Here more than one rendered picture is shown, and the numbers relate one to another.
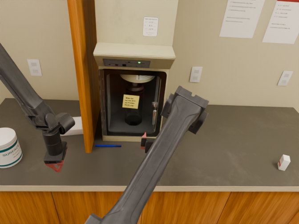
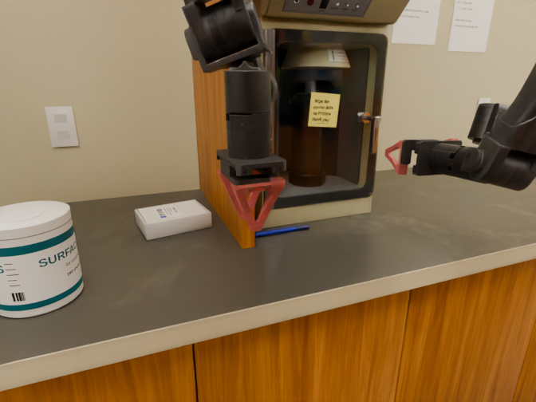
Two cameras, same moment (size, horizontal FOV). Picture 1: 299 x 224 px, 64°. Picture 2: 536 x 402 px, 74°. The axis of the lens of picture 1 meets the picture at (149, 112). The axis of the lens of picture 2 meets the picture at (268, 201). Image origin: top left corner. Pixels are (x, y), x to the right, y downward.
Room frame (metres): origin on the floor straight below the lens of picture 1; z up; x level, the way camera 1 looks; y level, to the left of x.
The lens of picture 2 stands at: (0.18, 0.44, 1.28)
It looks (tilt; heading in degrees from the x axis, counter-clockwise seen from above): 19 degrees down; 345
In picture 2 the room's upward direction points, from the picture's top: straight up
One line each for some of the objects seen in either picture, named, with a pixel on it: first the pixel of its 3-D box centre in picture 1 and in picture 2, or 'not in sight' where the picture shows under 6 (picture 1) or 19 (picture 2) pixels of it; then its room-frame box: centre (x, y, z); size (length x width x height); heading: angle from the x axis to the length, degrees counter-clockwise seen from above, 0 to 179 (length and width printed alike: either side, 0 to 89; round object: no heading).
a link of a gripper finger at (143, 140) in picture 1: (148, 139); (406, 155); (0.79, -0.01, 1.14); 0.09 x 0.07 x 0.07; 5
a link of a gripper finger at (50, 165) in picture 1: (57, 161); (252, 195); (0.63, 0.35, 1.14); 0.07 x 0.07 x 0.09; 7
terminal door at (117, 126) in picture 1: (132, 106); (326, 123); (0.98, 0.09, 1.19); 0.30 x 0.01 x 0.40; 96
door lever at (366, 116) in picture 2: (153, 114); (371, 132); (0.96, -0.02, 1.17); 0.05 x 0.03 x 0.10; 6
